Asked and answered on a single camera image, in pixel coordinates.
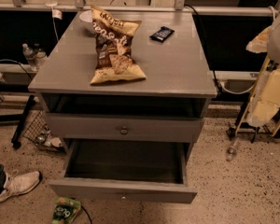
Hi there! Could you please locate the grey drawer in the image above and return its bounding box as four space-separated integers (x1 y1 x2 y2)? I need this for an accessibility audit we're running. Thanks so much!
44 113 203 143
50 140 197 203

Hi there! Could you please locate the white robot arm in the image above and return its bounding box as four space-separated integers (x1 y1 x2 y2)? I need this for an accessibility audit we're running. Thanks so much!
245 12 280 63

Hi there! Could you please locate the grey drawer cabinet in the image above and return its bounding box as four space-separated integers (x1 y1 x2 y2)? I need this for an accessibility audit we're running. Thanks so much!
27 10 218 156

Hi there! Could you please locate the grey top drawer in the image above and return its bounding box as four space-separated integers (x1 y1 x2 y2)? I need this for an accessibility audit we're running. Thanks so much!
44 113 203 143

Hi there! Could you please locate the dark blue snack bar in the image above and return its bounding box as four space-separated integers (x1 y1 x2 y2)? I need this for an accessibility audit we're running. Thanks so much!
150 26 175 43

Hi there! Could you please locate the fallen plastic bottle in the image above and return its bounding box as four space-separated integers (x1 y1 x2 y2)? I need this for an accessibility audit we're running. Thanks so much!
226 138 239 161

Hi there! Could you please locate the brown chip bag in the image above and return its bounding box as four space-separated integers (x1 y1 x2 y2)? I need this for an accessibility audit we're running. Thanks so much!
91 6 146 85

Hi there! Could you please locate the white bowl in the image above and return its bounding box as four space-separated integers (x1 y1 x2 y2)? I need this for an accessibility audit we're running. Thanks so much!
79 10 92 23

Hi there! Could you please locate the clear water bottle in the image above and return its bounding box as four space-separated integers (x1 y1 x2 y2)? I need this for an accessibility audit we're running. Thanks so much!
22 43 37 72

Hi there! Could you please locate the green snack bag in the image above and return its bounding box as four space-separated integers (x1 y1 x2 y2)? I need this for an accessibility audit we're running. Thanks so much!
51 197 81 224

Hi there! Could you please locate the black stand leg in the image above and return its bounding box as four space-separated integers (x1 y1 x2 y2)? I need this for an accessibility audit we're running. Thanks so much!
11 95 35 149

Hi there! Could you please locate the white sneaker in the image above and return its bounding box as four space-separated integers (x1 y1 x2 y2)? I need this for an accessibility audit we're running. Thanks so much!
0 170 42 203

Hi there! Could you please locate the black cable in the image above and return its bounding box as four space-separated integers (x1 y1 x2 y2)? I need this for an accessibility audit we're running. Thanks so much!
184 4 222 95

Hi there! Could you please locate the wire basket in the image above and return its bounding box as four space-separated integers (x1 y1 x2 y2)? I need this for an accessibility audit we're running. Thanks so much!
22 111 64 152

